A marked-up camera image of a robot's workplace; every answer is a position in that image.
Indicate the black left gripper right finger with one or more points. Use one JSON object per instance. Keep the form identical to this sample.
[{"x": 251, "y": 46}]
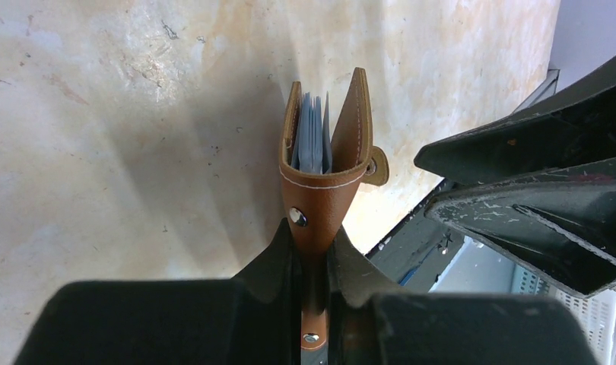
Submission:
[{"x": 373, "y": 320}]

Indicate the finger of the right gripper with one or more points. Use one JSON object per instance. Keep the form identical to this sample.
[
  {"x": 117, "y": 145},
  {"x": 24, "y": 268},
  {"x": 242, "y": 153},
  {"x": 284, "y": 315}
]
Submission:
[
  {"x": 575, "y": 127},
  {"x": 561, "y": 224}
]

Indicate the brown leather card holder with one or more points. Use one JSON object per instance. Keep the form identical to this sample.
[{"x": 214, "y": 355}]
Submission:
[{"x": 321, "y": 170}]

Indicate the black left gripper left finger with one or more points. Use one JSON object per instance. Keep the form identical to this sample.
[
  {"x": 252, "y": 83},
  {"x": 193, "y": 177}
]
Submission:
[{"x": 251, "y": 318}]

